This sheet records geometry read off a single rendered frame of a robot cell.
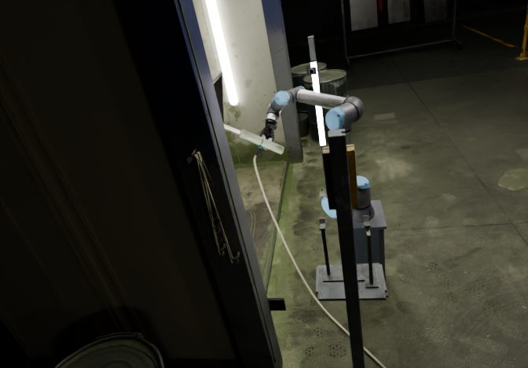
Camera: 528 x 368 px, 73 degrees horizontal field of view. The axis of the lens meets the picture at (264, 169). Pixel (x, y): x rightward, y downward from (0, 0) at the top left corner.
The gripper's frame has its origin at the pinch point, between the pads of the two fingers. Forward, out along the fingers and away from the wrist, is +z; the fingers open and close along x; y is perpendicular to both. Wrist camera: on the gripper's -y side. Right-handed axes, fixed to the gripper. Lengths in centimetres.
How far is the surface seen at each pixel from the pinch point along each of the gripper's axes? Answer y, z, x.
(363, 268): -48, 67, -54
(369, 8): 306, -578, -222
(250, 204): 158, -11, -44
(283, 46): 99, -176, -14
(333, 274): -42, 73, -42
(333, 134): -107, 41, 5
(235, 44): 122, -169, 33
